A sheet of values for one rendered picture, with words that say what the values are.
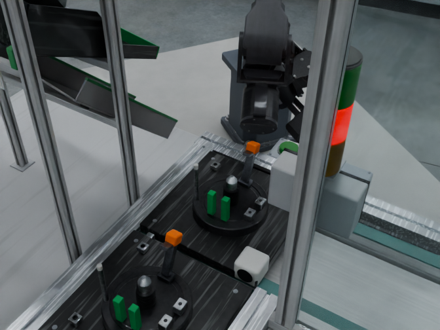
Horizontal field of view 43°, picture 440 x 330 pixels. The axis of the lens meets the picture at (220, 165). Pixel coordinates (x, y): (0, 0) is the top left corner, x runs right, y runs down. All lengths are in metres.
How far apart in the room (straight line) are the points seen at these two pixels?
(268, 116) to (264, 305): 0.30
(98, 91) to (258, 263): 0.39
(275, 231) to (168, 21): 2.84
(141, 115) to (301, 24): 2.74
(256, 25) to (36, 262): 0.62
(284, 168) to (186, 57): 0.99
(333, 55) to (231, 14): 3.26
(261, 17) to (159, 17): 2.97
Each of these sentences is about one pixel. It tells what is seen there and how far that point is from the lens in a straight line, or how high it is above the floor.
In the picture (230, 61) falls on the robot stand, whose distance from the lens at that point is 1.27.
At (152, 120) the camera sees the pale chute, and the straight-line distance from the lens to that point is 1.10.
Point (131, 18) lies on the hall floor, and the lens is 3.79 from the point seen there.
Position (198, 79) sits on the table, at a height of 0.86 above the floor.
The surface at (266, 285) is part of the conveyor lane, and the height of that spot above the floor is 0.95.
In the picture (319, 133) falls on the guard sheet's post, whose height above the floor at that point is 1.34.
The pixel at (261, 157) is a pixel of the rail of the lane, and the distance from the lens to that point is 1.16.
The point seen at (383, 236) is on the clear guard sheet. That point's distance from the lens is 0.70.
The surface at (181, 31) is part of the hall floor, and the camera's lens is 3.61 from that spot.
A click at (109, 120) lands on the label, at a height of 1.11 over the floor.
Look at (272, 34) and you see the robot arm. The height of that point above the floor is 1.33.
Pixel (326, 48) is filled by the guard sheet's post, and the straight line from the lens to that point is 0.57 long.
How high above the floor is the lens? 1.72
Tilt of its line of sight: 42 degrees down
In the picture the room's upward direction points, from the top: 1 degrees clockwise
